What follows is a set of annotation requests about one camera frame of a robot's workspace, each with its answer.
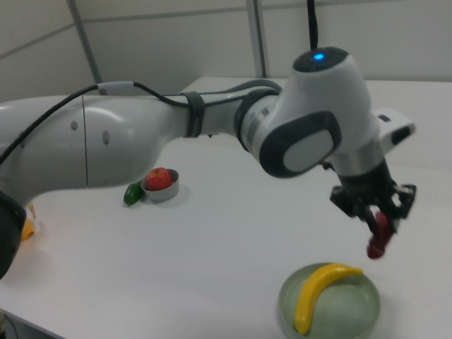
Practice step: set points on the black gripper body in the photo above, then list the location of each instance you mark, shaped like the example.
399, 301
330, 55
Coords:
367, 187

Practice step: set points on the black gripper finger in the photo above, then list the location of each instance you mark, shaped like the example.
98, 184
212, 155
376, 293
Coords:
371, 220
392, 224

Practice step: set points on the red chili pepper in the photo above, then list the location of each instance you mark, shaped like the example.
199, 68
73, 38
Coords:
378, 247

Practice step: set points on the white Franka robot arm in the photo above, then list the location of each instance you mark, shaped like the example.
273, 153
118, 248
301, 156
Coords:
123, 141

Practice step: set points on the green plastic plate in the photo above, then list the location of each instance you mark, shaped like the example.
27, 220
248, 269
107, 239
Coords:
346, 310

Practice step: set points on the yellow banana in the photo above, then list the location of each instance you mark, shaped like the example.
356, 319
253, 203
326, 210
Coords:
314, 289

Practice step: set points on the black pole with clamp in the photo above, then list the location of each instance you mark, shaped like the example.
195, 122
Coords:
312, 21

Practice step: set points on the small metal bowl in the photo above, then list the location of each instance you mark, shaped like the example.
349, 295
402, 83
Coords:
164, 194

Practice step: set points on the red apple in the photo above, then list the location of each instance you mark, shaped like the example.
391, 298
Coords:
159, 179

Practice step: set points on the green cucumber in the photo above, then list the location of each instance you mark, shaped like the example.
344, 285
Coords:
132, 196

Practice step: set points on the orange plush toy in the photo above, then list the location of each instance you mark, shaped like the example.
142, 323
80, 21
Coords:
30, 229

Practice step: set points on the grey metal frame post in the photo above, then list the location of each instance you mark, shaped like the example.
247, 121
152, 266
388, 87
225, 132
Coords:
88, 46
257, 35

